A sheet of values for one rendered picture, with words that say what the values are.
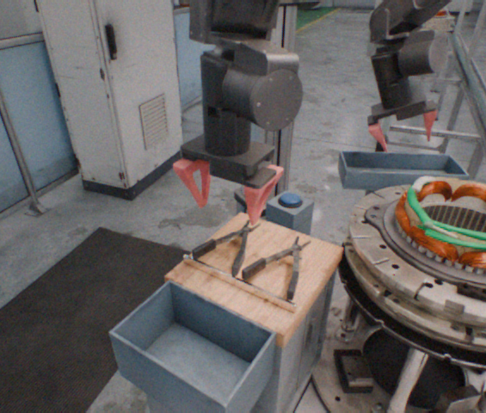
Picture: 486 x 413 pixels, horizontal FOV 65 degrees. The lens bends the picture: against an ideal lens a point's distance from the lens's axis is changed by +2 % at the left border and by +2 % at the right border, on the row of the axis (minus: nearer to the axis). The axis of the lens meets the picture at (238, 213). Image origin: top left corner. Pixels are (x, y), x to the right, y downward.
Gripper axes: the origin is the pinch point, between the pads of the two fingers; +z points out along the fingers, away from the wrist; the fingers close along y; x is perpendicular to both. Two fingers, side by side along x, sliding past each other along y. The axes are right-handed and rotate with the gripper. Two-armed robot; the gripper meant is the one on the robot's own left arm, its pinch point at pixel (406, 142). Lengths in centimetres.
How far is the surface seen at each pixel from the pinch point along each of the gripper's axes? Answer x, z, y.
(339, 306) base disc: -21.6, 24.2, -20.2
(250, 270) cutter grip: -46, -9, -21
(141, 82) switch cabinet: 154, -22, -149
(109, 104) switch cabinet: 123, -20, -158
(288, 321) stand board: -51, -4, -17
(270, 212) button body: -19.9, -1.9, -26.7
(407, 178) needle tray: -5.4, 5.5, -1.4
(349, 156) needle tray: 3.2, 1.1, -12.3
